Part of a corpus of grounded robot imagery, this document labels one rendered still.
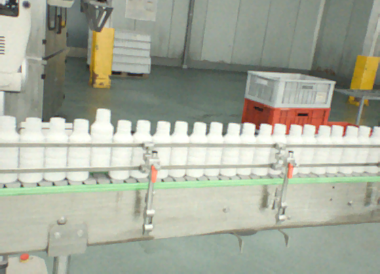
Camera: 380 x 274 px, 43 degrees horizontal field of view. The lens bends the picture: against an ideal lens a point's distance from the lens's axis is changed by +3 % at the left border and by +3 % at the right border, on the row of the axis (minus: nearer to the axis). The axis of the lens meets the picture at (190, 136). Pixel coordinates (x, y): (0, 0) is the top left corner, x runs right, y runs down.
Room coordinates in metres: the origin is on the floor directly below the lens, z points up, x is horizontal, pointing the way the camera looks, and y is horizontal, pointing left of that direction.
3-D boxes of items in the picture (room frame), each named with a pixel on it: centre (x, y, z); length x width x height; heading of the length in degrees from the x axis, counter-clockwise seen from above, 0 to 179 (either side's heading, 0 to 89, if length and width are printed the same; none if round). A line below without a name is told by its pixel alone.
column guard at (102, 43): (8.93, 1.85, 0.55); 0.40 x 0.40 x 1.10; 26
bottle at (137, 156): (1.31, 0.14, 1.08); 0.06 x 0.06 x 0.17
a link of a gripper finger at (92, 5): (1.37, 0.30, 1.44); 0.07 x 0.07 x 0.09; 25
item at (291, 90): (3.91, -0.76, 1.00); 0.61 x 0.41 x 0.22; 123
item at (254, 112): (3.92, -0.77, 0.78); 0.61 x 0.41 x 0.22; 123
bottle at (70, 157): (1.22, 0.29, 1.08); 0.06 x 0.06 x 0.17
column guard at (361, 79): (10.97, -3.72, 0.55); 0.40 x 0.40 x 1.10; 26
